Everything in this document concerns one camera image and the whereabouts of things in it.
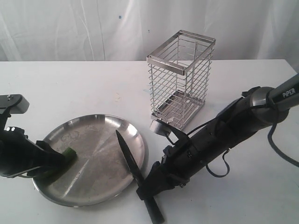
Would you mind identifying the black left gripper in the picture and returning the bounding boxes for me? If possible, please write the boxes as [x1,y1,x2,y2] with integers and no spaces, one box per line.
[0,127,68,180]

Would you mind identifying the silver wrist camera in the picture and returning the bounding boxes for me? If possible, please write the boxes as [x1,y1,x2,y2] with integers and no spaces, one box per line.
[0,94,29,114]
[150,119,189,145]

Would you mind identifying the green cucumber with stem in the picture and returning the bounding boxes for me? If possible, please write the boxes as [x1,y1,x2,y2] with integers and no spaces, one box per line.
[35,147,78,180]

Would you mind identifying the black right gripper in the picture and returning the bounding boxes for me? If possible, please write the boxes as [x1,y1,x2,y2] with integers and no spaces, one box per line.
[136,117,236,200]

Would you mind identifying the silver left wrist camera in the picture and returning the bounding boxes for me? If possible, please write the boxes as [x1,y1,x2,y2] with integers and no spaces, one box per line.
[0,94,29,114]

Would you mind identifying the black kitchen knife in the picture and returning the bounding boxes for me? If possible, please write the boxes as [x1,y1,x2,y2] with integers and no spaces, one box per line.
[116,130,165,224]

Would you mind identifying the round stainless steel plate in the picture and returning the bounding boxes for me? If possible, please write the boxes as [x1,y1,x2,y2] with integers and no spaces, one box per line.
[33,114,147,207]

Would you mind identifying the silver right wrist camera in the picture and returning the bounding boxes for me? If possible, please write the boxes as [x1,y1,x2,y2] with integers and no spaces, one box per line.
[150,119,189,145]

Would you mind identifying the steel wire utensil basket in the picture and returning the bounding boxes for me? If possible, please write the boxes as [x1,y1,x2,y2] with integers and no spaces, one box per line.
[147,30,216,130]

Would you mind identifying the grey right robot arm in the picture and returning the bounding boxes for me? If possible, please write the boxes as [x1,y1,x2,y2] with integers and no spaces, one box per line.
[137,75,299,200]

